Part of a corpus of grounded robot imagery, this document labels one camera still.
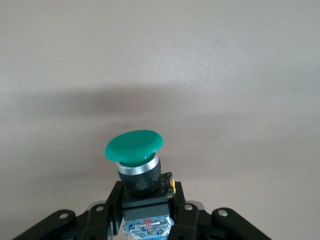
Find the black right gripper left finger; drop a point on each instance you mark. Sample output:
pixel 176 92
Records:
pixel 100 220

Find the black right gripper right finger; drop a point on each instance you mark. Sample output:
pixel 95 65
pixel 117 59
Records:
pixel 185 220

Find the green mushroom push button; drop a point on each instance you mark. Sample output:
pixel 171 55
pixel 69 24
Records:
pixel 133 146

